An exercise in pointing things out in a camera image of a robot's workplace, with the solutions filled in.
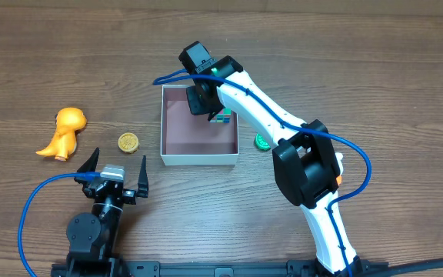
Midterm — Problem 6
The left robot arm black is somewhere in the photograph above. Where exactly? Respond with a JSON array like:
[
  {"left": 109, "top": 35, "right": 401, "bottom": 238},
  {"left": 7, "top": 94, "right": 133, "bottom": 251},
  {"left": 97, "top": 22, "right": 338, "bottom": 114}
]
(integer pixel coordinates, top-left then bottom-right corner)
[{"left": 66, "top": 149, "right": 149, "bottom": 263}]

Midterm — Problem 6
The yellow ridged round cap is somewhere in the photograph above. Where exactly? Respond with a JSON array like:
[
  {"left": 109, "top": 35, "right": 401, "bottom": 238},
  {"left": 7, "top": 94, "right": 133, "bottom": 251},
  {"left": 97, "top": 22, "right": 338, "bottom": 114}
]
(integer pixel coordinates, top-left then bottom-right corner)
[{"left": 118, "top": 132, "right": 140, "bottom": 154}]

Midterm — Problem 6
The white box pink inside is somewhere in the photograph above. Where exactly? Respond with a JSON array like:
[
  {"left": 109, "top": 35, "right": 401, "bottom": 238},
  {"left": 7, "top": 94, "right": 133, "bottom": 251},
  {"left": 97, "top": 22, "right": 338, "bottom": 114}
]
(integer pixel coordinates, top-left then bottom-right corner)
[{"left": 160, "top": 85, "right": 239, "bottom": 166}]

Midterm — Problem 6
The right blue cable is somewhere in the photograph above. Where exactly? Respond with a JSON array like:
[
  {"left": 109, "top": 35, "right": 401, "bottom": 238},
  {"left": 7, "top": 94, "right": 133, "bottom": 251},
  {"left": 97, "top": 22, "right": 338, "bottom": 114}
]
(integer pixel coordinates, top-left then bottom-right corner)
[{"left": 152, "top": 68, "right": 373, "bottom": 277}]

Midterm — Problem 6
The multicolour puzzle cube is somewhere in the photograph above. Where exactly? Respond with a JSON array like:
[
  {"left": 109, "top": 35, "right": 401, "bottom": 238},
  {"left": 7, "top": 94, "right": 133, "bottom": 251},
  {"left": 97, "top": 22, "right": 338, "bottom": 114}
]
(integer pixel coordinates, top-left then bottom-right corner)
[{"left": 210, "top": 108, "right": 231, "bottom": 124}]

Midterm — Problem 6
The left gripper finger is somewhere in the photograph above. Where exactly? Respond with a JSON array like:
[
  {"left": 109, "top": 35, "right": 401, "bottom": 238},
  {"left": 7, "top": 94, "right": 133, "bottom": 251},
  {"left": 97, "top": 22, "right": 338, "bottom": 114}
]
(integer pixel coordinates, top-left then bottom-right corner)
[
  {"left": 137, "top": 155, "right": 149, "bottom": 198},
  {"left": 77, "top": 148, "right": 100, "bottom": 173}
]

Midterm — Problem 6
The left blue cable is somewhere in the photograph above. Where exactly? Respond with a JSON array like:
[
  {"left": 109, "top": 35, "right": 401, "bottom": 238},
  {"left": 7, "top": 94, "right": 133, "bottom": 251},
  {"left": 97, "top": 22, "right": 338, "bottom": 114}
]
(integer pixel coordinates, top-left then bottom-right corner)
[{"left": 17, "top": 172, "right": 102, "bottom": 277}]

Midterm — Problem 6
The orange dinosaur toy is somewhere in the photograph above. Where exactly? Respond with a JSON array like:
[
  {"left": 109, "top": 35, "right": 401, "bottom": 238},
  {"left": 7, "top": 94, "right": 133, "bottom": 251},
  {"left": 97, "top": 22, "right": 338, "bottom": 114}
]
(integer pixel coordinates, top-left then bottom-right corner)
[{"left": 36, "top": 107, "right": 87, "bottom": 161}]

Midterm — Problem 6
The green ridged round cap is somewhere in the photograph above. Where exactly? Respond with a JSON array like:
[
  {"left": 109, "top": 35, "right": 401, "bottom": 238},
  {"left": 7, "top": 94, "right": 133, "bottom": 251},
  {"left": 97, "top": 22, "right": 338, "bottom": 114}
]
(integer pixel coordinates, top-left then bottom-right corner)
[{"left": 255, "top": 133, "right": 271, "bottom": 152}]

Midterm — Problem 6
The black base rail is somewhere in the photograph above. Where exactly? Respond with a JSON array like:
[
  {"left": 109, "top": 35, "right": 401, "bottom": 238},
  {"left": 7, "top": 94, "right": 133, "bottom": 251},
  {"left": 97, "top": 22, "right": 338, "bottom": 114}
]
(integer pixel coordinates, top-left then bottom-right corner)
[{"left": 51, "top": 260, "right": 388, "bottom": 277}]

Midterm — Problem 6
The thick black cable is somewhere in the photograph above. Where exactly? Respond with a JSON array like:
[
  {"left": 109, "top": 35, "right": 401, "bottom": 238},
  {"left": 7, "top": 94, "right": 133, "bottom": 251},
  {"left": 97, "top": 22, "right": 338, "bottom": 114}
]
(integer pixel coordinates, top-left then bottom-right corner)
[{"left": 375, "top": 254, "right": 443, "bottom": 277}]

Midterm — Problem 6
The white duck plush toy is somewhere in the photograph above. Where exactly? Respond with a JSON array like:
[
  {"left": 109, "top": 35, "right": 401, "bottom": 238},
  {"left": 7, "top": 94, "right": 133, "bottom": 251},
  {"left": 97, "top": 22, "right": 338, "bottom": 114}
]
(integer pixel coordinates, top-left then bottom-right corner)
[{"left": 334, "top": 152, "right": 345, "bottom": 185}]

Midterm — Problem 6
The blue cable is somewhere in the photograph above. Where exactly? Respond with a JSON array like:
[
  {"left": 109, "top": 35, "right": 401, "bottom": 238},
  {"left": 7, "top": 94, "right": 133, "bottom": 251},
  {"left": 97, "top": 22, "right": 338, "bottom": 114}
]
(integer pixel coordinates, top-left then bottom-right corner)
[
  {"left": 152, "top": 68, "right": 373, "bottom": 277},
  {"left": 17, "top": 172, "right": 102, "bottom": 277}
]

